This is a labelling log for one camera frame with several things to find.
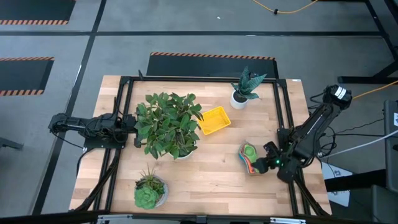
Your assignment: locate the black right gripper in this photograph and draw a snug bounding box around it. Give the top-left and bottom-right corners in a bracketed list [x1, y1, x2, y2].
[252, 141, 285, 175]

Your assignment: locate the orange measuring cup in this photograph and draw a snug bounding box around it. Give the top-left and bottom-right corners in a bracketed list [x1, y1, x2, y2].
[239, 142, 260, 175]

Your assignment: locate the green measuring cup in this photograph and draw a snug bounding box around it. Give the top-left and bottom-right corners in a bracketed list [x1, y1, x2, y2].
[243, 144, 258, 164]

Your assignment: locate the teal measuring cup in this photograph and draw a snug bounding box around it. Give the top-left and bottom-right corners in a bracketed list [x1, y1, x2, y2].
[238, 142, 261, 175]

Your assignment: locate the red measuring cup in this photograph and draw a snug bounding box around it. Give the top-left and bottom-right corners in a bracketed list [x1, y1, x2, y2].
[240, 142, 259, 170]

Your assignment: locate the yellow plastic basket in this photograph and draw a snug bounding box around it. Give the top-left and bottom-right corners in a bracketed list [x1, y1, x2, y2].
[197, 105, 232, 136]

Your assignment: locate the large leafy plant white pot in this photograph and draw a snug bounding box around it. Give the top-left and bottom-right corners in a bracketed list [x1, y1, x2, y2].
[133, 91, 205, 161]

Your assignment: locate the succulent plant grey pot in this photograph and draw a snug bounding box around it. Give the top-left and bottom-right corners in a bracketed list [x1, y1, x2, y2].
[133, 167, 170, 210]

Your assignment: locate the white paper sheet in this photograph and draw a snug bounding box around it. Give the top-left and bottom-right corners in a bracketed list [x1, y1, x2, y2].
[321, 161, 354, 208]

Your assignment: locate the snake plant white pot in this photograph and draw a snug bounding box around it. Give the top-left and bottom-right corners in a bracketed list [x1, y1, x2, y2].
[229, 65, 267, 110]

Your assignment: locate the black hazard-striped floor mat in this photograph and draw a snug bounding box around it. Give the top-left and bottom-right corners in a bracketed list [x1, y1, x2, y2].
[146, 52, 280, 79]
[0, 0, 76, 26]
[0, 56, 55, 97]

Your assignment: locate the black furniture foot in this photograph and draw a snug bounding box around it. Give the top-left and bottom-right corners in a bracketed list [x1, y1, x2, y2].
[0, 136, 25, 151]

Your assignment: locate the dark grey equipment case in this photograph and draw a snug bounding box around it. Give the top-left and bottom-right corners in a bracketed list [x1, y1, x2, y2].
[325, 169, 398, 224]

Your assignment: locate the black metal stand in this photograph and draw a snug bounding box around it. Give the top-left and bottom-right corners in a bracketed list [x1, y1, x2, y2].
[337, 0, 398, 85]

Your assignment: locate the grey cabinet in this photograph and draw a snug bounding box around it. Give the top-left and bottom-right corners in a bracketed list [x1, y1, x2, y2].
[383, 98, 398, 194]

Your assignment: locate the silver camera mount bar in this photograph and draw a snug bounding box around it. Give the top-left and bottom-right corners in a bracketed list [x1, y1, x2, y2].
[96, 213, 307, 224]

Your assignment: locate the black aluminium table frame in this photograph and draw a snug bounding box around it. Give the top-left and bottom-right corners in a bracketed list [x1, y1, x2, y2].
[73, 70, 332, 218]

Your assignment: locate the grey cable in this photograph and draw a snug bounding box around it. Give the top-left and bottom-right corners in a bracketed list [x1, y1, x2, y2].
[320, 129, 398, 159]

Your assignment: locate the orange floor cable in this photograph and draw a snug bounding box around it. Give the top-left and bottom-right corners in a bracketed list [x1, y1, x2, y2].
[352, 80, 398, 100]

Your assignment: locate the yellow floor cable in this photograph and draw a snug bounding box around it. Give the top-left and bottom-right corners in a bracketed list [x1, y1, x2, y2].
[251, 0, 320, 16]

